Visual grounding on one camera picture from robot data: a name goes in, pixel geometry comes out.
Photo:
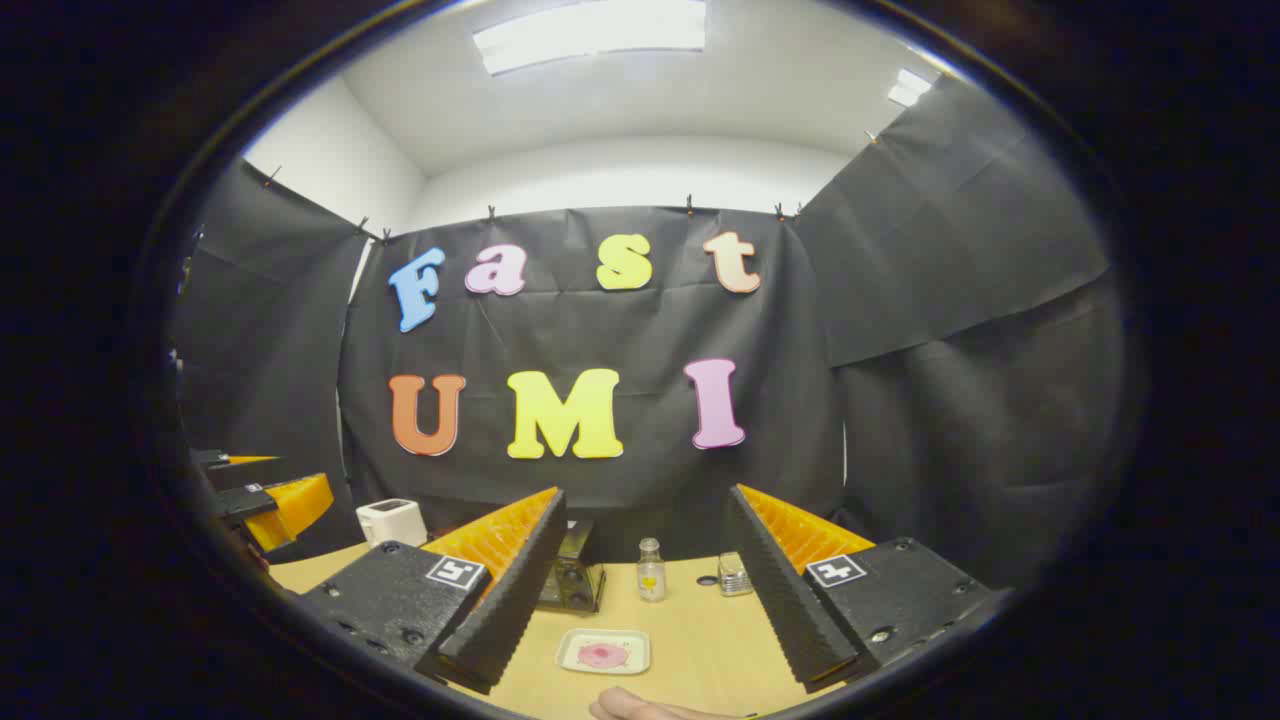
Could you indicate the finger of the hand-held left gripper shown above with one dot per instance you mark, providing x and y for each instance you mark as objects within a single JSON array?
[
  {"x": 245, "y": 472},
  {"x": 290, "y": 505}
]

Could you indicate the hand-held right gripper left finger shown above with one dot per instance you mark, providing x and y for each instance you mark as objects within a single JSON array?
[{"x": 515, "y": 600}]

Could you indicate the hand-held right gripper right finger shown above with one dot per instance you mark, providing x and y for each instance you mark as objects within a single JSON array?
[{"x": 785, "y": 600}]

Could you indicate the black electric oven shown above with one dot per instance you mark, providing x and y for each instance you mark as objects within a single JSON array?
[{"x": 580, "y": 585}]

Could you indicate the white square plate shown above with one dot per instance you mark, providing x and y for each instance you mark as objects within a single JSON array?
[{"x": 573, "y": 652}]

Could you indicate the pink meat slice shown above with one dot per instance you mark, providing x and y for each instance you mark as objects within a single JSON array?
[{"x": 603, "y": 655}]

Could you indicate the textured glass cup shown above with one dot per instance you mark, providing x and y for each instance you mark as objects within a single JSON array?
[{"x": 735, "y": 575}]

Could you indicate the white toaster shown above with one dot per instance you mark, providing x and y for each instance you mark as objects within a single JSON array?
[{"x": 390, "y": 522}]

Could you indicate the clear glass bottle yellow label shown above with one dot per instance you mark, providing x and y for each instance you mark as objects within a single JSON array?
[{"x": 651, "y": 575}]

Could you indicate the black backdrop cloth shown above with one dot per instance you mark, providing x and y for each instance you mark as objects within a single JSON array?
[{"x": 600, "y": 330}]

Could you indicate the small ceiling light panel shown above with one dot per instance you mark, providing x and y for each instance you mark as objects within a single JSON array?
[{"x": 908, "y": 88}]

